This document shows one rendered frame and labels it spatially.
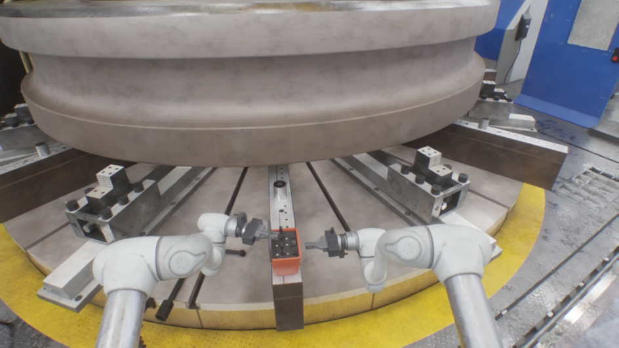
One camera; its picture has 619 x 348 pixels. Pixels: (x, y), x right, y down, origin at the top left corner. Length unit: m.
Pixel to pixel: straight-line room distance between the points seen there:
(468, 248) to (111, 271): 1.00
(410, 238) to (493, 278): 1.82
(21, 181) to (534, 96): 6.74
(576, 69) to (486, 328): 5.45
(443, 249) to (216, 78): 1.48
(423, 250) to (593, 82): 5.32
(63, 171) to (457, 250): 2.96
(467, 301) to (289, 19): 1.41
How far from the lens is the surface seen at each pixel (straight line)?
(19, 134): 4.11
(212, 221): 1.56
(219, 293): 2.03
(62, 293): 2.28
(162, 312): 1.99
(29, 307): 2.95
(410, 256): 0.97
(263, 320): 2.14
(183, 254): 0.97
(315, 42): 1.76
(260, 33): 1.72
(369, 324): 2.25
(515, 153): 3.22
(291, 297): 1.61
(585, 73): 6.13
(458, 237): 1.04
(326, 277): 2.03
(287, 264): 1.48
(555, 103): 6.33
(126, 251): 1.06
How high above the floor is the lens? 1.89
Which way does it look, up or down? 30 degrees down
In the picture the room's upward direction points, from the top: straight up
